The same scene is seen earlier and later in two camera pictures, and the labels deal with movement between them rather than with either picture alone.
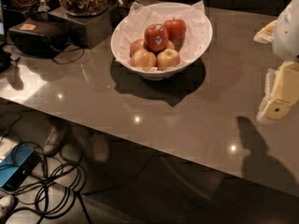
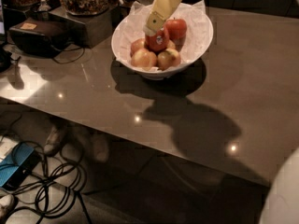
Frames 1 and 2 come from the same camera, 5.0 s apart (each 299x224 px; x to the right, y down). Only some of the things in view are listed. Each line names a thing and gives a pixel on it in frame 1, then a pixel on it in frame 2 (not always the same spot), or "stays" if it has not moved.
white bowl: [158, 40] stays
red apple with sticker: [156, 37] stays
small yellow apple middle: [170, 45] stays
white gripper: [287, 35] to [163, 7]
